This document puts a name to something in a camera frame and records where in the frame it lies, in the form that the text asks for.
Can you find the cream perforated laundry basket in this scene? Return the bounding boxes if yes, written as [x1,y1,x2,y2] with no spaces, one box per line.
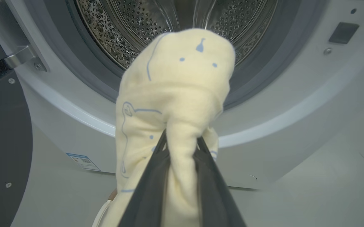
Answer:
[91,189,118,227]

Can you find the cream garment with blue print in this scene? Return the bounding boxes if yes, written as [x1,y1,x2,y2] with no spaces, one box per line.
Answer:
[102,28,236,227]

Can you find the blue energy label sticker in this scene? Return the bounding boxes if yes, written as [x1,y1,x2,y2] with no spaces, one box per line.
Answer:
[65,153,101,172]

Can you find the stainless steel washing machine drum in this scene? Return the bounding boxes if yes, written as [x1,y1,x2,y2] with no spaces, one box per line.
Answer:
[75,0,279,70]

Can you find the dark round washer door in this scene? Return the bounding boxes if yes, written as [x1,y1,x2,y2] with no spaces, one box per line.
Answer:
[0,16,33,227]

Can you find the white front-load washing machine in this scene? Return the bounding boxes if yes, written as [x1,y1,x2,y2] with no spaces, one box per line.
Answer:
[0,0,364,191]

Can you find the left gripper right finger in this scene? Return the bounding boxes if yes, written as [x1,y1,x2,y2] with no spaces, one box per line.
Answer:
[195,136,247,227]

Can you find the metal door hinge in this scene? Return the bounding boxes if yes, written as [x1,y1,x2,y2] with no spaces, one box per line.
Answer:
[0,46,49,84]

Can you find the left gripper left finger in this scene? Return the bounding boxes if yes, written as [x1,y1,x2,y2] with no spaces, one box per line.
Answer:
[117,129,171,227]

